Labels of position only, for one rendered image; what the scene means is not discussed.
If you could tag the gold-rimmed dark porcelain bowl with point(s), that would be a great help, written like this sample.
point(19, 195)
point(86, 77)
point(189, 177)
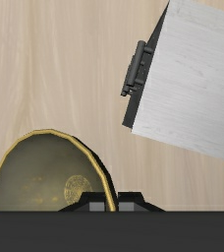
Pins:
point(42, 174)

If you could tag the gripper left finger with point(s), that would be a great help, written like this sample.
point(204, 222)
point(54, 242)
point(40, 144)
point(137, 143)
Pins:
point(92, 201)

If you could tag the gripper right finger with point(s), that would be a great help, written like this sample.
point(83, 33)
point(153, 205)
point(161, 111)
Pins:
point(130, 201)

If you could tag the cabinet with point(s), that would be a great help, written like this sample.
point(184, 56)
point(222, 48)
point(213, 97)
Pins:
point(189, 78)

